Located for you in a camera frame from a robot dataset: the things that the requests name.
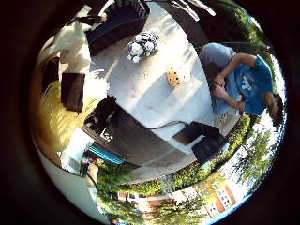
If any zebra plush toy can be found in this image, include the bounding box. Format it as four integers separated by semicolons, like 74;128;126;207
126;29;161;64

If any black cable on table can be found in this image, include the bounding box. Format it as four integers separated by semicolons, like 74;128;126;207
149;119;190;130

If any red brick building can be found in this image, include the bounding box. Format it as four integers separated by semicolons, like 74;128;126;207
200;179;238;218

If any black slatted plastic basket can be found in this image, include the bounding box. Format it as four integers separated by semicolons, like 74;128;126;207
84;0;152;58

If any person in blue shirt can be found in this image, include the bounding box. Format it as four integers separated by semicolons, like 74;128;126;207
199;41;286;128

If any blue ribbed box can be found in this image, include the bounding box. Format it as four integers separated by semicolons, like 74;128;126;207
88;143;127;166

